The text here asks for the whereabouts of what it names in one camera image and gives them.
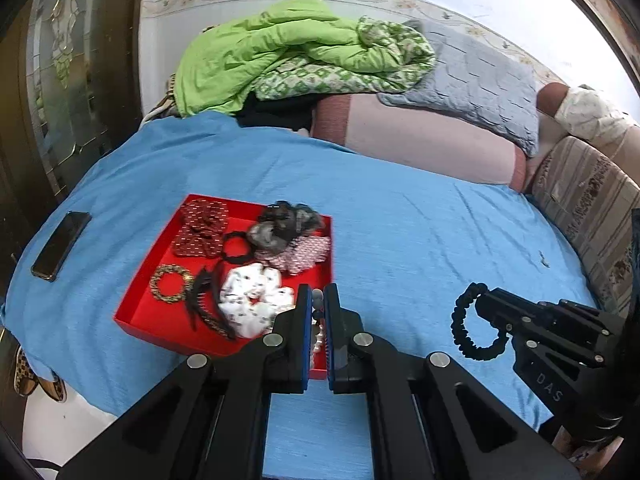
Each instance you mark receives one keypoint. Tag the wooden door with leaded glass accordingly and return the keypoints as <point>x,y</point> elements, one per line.
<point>65,60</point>

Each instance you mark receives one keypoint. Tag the white patterned cloth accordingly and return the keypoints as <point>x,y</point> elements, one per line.
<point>590,110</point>

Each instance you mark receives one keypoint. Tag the leopard print slipper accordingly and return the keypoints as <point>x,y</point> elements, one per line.
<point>52,390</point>
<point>25,372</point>

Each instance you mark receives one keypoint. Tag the red tray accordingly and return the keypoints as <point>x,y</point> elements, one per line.
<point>150,310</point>

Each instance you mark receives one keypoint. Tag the red white plaid scrunchie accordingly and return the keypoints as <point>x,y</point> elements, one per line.
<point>305,252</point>

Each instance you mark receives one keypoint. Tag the gray quilted pillow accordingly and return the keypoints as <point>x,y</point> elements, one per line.
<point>475,85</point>

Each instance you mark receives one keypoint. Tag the white cherry print scrunchie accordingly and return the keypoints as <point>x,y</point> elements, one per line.
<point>245,300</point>

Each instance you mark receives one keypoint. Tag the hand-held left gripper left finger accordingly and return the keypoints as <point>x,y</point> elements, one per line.
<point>303,325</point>

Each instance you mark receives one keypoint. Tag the green quilt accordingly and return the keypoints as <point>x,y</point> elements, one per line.
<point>250,45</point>

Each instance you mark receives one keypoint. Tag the dark wooden door frame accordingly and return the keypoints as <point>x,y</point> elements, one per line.
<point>600,10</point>

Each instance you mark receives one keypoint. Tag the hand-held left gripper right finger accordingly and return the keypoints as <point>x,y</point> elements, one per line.
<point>332,330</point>

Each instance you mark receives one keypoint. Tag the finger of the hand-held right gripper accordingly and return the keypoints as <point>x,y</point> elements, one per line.
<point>550,345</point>
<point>540,310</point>

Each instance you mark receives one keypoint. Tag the gray sheer scrunchie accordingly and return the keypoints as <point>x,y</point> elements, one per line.
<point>272,232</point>

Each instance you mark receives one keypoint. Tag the black hair claw clip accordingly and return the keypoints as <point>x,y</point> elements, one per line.
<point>202,280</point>

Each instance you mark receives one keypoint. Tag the blue bedsheet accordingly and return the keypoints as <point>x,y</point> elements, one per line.
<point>400,235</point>

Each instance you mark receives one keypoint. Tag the striped cloth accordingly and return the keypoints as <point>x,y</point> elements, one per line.
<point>165,100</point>

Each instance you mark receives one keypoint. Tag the dark red polka dot scrunchie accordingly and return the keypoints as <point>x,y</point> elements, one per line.
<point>200,240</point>

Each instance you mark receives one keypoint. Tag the striped sofa cushion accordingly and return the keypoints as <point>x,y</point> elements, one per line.
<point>585,195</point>

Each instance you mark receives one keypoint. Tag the black smartphone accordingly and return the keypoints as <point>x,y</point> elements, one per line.
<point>60,247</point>

